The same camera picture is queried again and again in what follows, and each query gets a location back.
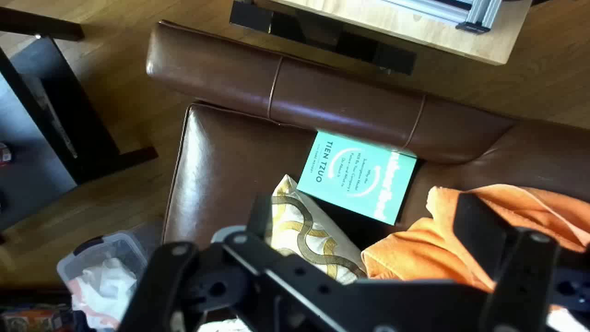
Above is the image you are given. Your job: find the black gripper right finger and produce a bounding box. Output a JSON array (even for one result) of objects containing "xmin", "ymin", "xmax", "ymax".
[{"xmin": 453, "ymin": 191, "xmax": 560, "ymax": 332}]

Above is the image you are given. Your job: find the light wooden table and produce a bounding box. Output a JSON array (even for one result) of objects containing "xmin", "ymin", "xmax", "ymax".
[{"xmin": 228, "ymin": 0, "xmax": 534, "ymax": 77}]

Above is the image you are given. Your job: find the teal paperback book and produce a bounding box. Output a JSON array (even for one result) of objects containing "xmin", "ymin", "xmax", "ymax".
[{"xmin": 297, "ymin": 129, "xmax": 418, "ymax": 226}]

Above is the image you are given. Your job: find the yellow wave pattern pillow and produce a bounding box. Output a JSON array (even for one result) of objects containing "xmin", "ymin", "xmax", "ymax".
[{"xmin": 265, "ymin": 173, "xmax": 369, "ymax": 285}]

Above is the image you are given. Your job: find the orange blanket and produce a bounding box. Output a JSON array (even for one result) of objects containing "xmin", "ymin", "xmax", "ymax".
[{"xmin": 359, "ymin": 182, "xmax": 590, "ymax": 295}]

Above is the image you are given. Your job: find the black side table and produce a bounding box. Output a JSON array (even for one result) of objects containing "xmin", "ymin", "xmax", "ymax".
[{"xmin": 0, "ymin": 35, "xmax": 158, "ymax": 234}]

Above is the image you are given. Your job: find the clear plastic storage bin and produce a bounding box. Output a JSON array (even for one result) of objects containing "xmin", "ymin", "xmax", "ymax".
[{"xmin": 55, "ymin": 228, "xmax": 149, "ymax": 332}]

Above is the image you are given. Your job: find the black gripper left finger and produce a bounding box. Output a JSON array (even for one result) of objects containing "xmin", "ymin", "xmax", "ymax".
[{"xmin": 118, "ymin": 193, "xmax": 376, "ymax": 332}]

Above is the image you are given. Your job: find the brown leather armchair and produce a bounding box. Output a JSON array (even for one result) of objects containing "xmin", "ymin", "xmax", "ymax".
[{"xmin": 144, "ymin": 18, "xmax": 590, "ymax": 280}]

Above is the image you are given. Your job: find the aluminium extrusion frame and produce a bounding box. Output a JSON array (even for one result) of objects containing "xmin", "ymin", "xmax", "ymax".
[{"xmin": 380, "ymin": 0, "xmax": 507, "ymax": 35}]

